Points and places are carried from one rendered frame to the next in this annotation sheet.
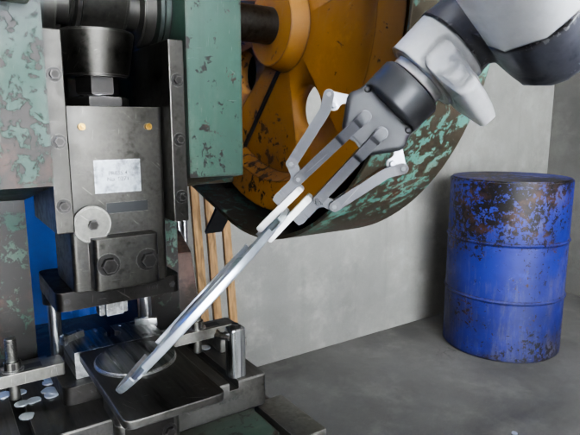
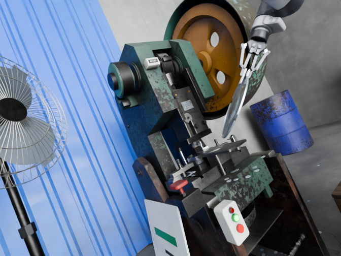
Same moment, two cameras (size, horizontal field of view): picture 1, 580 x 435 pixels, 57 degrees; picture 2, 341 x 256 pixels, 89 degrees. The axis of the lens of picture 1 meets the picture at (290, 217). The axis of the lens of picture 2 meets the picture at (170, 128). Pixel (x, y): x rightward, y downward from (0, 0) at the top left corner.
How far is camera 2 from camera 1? 46 cm
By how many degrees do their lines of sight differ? 13
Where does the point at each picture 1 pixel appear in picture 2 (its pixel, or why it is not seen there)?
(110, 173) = (185, 104)
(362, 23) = (227, 46)
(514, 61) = (287, 8)
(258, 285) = not seen: hidden behind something
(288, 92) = (211, 77)
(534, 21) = not seen: outside the picture
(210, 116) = (202, 82)
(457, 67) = (272, 19)
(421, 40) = (259, 21)
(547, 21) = not seen: outside the picture
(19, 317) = (170, 163)
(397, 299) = (252, 151)
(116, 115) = (181, 90)
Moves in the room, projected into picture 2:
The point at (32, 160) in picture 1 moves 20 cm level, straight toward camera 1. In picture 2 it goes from (171, 102) to (188, 86)
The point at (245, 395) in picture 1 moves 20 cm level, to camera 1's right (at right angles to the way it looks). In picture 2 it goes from (244, 153) to (276, 139)
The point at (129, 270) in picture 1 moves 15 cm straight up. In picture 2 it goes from (201, 126) to (190, 102)
